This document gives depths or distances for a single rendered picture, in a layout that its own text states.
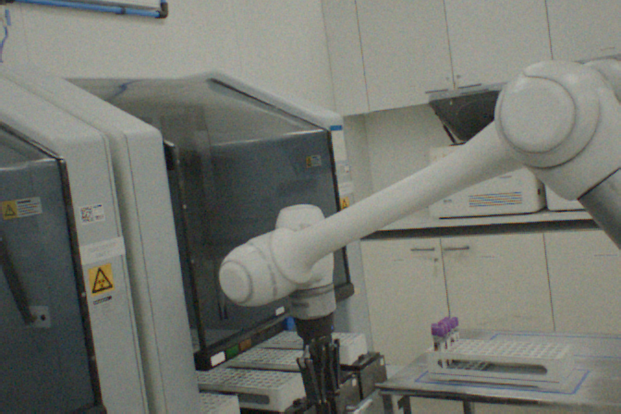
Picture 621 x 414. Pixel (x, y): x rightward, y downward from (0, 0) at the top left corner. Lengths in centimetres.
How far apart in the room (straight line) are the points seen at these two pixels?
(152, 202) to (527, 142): 72
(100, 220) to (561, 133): 76
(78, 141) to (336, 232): 46
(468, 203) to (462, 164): 245
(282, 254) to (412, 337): 276
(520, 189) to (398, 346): 107
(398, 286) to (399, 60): 122
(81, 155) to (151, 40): 185
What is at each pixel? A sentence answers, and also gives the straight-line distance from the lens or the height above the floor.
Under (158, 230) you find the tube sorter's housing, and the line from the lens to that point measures 139.
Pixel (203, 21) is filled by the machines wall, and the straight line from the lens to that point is 338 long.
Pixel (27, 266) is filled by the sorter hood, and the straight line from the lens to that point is 118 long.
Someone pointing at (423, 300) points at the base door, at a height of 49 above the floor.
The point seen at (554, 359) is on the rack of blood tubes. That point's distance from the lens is 157.
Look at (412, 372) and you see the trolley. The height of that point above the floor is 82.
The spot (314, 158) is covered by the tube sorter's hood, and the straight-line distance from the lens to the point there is 182.
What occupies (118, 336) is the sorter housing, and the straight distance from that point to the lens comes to 132.
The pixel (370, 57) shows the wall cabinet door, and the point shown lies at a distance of 414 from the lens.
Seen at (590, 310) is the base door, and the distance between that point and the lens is 360.
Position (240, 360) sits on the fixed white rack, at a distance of 187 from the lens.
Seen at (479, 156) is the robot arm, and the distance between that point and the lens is 120.
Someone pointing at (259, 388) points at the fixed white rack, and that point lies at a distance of 164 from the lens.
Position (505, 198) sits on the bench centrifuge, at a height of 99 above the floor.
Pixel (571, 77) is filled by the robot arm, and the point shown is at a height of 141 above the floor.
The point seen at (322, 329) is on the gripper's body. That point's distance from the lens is 140.
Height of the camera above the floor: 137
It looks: 3 degrees down
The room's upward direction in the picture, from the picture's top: 8 degrees counter-clockwise
